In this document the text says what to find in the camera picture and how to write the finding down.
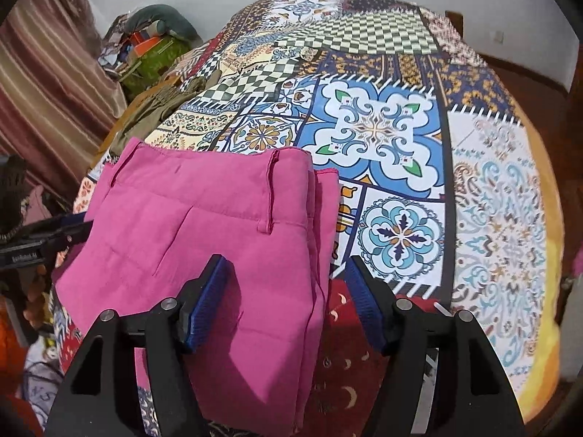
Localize wooden headboard post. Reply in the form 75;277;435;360
445;10;464;37

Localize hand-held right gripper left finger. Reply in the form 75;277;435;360
46;254;235;437

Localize person's orange clothing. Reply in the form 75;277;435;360
0;310;29;361

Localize striped brown curtain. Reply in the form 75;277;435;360
0;0;129;201

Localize yellow bed sheet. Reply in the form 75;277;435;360
512;109;566;425

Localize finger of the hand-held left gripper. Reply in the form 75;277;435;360
43;212;95;250

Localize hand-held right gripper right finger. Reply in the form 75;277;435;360
344;256;525;437

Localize white printed cloth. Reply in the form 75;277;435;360
20;341;65;420

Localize patchwork printed blanket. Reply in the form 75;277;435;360
50;0;547;437

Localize olive green pants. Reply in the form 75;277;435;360
109;75;210;146

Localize pink pants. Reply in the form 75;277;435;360
52;139;341;431

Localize person's left hand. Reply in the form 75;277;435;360
25;261;52;329

